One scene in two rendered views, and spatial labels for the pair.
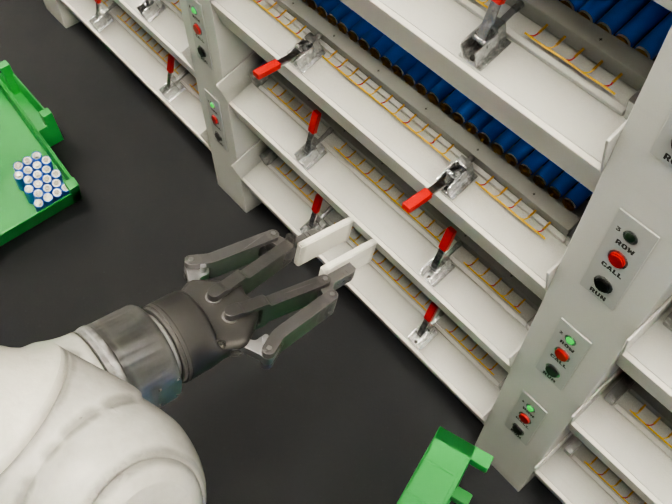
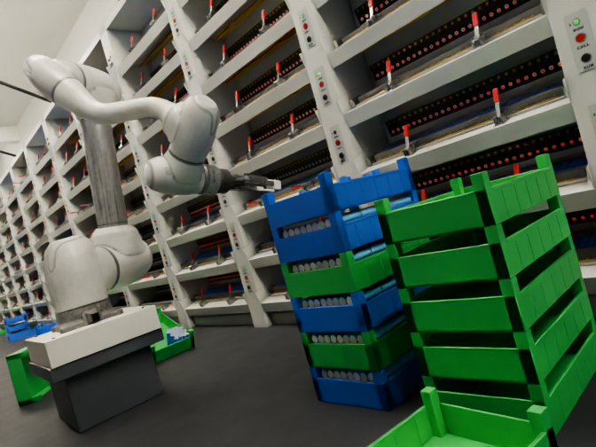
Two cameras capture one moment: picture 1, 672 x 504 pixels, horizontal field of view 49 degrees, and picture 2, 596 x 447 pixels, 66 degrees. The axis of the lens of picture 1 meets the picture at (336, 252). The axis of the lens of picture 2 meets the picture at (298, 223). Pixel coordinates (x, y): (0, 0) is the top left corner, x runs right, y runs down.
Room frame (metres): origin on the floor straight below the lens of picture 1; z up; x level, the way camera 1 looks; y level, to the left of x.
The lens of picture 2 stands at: (-1.09, -0.01, 0.40)
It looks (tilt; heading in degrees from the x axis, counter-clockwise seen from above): 0 degrees down; 358
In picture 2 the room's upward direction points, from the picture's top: 16 degrees counter-clockwise
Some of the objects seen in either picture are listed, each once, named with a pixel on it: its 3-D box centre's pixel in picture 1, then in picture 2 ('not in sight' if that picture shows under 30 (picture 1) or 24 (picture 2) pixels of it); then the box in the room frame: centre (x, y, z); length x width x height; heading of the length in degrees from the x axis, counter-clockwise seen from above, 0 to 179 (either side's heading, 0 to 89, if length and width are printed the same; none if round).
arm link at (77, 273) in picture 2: not in sight; (75, 270); (0.36, 0.66, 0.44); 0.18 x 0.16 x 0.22; 157
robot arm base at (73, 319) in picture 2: not in sight; (86, 314); (0.33, 0.65, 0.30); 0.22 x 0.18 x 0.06; 36
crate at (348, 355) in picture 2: not in sight; (377, 325); (-0.05, -0.16, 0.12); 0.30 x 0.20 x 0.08; 131
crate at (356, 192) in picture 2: not in sight; (341, 192); (-0.05, -0.16, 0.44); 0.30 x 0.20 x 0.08; 131
